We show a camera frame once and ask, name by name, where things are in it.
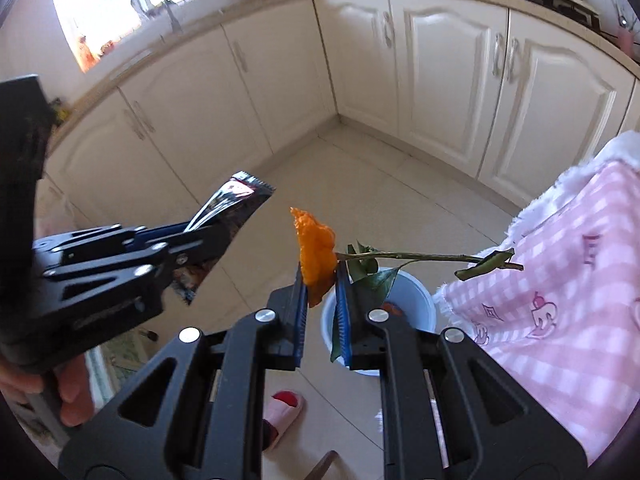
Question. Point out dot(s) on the white bin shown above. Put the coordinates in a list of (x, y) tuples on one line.
[(410, 305)]

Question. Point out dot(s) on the patterned floor mat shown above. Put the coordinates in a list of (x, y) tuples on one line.
[(120, 355)]

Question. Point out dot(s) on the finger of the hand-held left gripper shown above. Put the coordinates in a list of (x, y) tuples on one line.
[(160, 234), (190, 252)]

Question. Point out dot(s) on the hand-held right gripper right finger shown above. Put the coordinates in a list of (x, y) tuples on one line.
[(342, 320)]

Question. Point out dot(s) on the orange peel with leafy twig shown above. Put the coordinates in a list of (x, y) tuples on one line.
[(315, 250)]

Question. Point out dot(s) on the pink checked blanket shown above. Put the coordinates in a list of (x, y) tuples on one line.
[(550, 285)]

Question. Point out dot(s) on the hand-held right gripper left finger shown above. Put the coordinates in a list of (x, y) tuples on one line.
[(300, 320)]

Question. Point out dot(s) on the pink utensil holder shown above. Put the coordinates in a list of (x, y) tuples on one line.
[(625, 40)]

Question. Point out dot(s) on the window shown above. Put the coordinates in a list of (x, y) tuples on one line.
[(100, 0)]

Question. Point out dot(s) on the silver foil wrapper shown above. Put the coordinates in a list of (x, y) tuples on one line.
[(235, 205)]

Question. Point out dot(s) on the chrome faucet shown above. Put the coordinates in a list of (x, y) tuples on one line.
[(170, 15)]

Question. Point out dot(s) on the person's left hand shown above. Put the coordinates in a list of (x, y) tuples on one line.
[(75, 395)]

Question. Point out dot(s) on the brown wooden stick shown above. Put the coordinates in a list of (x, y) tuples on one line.
[(320, 467)]

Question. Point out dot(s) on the pink slipper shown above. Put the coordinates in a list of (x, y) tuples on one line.
[(282, 415)]

